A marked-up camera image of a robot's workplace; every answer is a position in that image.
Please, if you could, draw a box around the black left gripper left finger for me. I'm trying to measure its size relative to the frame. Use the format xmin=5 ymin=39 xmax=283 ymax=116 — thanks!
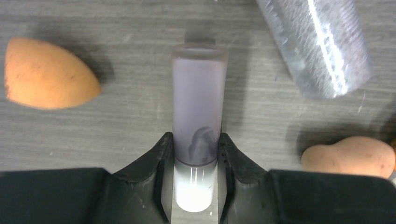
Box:
xmin=0 ymin=132 xmax=174 ymax=224

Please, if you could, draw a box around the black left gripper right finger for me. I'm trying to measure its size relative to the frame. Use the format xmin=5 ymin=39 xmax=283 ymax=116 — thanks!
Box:
xmin=218 ymin=133 xmax=396 ymax=224

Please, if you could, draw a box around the white purple tube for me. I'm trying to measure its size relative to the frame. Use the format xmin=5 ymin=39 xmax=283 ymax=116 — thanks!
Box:
xmin=172 ymin=43 xmax=228 ymax=212

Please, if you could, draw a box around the clear vial black cap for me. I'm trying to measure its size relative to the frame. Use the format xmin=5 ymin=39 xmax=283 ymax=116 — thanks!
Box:
xmin=258 ymin=0 xmax=373 ymax=99

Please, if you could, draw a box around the orange makeup sponge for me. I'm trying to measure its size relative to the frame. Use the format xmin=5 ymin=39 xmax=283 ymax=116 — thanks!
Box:
xmin=4 ymin=37 xmax=102 ymax=110

